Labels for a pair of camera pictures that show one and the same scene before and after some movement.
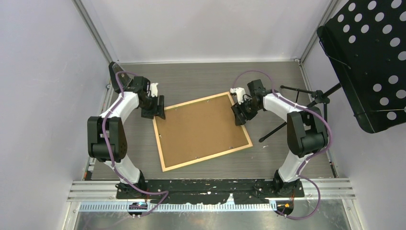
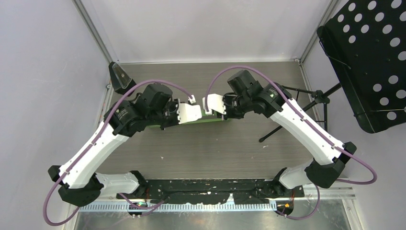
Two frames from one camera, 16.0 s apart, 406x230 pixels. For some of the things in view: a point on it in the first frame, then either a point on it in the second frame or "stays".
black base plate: (208, 191) stays
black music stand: (365, 45) stays
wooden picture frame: (164, 168) -> (205, 118)
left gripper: (159, 112) -> (174, 104)
